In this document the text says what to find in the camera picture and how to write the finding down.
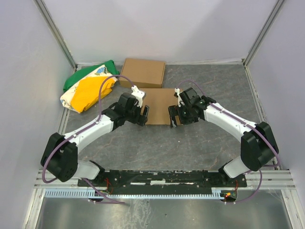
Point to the aluminium frame post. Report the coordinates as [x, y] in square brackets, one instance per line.
[264, 31]
[56, 32]

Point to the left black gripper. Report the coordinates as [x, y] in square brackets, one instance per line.
[140, 117]

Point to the right aluminium frame post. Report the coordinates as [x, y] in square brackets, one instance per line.
[264, 31]

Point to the closed folded cardboard box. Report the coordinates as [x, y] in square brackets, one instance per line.
[144, 73]

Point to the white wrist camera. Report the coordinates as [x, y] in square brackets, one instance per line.
[138, 94]
[177, 95]

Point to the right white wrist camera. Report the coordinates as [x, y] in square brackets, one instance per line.
[177, 95]

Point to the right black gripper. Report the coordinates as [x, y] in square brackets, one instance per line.
[177, 114]

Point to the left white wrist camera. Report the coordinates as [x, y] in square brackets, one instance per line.
[138, 94]

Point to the cardboard box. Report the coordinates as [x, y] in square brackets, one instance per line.
[158, 100]
[144, 73]

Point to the left aluminium frame post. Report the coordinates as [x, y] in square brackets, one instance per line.
[56, 32]

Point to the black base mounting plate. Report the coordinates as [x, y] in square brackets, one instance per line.
[136, 182]

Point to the aluminium front rail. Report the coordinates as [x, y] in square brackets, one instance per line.
[271, 179]

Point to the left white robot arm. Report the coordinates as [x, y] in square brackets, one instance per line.
[60, 157]

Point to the green yellow white cloth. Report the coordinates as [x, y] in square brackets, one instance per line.
[86, 86]

